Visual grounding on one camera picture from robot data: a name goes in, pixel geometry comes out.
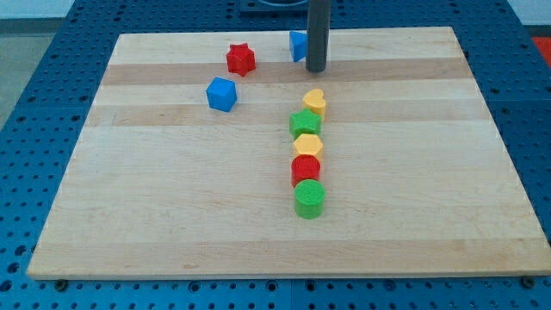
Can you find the blue triangle block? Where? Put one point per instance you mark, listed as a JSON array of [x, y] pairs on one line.
[[297, 45]]

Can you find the green star block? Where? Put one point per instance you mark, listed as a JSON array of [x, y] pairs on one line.
[[304, 121]]

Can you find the red star block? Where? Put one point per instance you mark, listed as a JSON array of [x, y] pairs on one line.
[[240, 59]]

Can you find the red cylinder block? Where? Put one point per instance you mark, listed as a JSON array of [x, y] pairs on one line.
[[304, 167]]

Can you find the yellow hexagon block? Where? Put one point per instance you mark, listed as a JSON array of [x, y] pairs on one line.
[[309, 144]]

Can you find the green cylinder block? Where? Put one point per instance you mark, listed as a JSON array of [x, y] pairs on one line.
[[309, 198]]

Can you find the yellow heart block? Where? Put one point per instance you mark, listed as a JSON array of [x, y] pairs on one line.
[[315, 102]]

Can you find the blue cube block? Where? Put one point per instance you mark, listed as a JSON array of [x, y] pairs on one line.
[[221, 94]]

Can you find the light wooden board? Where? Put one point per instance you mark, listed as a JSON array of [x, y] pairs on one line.
[[418, 182]]

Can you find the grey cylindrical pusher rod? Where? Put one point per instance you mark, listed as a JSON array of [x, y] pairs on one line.
[[317, 30]]

